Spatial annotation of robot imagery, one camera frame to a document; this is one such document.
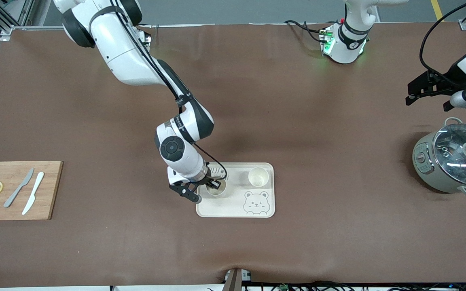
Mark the white plastic cup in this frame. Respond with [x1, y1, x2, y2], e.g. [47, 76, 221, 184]
[206, 180, 228, 199]
[248, 167, 269, 188]

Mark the beige bear print tray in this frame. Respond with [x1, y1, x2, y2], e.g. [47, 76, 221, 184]
[196, 162, 275, 218]

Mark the glass pot lid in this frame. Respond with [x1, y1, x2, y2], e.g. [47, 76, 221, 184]
[432, 123, 466, 187]

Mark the grey electric cooking pot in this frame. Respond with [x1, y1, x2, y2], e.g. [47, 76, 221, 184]
[412, 117, 466, 198]

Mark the brown table cover mat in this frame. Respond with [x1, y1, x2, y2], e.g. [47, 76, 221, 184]
[0, 22, 466, 288]

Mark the wooden cutting board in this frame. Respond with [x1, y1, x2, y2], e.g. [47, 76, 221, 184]
[0, 161, 64, 221]

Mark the white plastic knife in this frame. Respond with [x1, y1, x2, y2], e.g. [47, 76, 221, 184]
[21, 171, 45, 215]

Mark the grey plastic knife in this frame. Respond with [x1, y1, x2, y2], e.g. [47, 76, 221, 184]
[3, 167, 35, 208]

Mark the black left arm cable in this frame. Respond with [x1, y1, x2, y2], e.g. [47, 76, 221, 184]
[419, 0, 466, 87]

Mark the aluminium camera post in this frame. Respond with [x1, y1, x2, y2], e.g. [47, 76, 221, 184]
[222, 268, 253, 291]

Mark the black left base cable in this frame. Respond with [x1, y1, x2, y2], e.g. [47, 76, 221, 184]
[284, 19, 341, 44]

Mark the aluminium frame profile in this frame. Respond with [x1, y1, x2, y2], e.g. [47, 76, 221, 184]
[0, 0, 35, 39]

